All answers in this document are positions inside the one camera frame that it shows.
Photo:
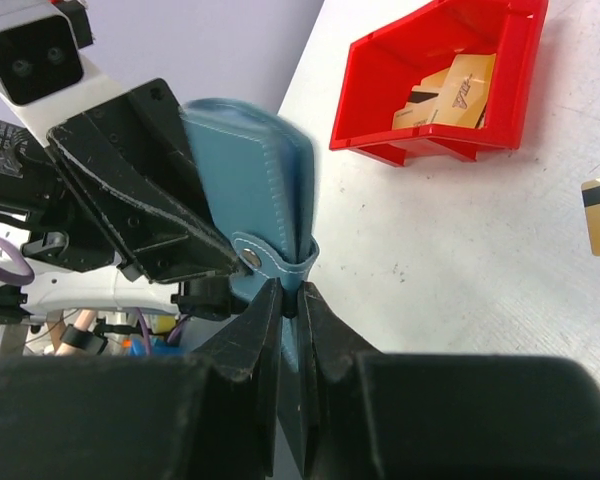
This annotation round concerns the gold card with stripe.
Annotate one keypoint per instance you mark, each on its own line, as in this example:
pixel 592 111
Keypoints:
pixel 422 93

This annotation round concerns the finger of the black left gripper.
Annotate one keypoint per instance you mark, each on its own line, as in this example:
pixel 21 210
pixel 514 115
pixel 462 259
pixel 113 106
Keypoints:
pixel 129 163

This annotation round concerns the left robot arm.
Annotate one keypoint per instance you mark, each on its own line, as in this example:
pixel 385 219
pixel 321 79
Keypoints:
pixel 31 288

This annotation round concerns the gold VIP card small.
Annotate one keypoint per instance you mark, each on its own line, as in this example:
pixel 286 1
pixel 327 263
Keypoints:
pixel 464 94

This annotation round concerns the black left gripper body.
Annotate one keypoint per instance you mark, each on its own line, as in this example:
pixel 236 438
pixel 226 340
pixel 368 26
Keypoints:
pixel 77 225

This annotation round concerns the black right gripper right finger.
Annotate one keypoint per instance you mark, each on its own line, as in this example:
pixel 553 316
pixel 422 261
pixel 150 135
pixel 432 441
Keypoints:
pixel 375 415

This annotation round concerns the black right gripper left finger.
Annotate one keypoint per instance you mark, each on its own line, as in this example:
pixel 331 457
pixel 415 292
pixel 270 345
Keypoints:
pixel 208 414

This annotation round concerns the blue leather card holder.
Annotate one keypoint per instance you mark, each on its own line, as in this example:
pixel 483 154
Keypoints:
pixel 258 174

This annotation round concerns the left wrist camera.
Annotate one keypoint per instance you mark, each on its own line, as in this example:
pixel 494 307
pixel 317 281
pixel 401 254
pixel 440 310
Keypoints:
pixel 45 79

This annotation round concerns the red plastic bin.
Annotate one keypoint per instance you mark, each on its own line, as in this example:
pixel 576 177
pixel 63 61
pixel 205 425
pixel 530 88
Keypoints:
pixel 383 66

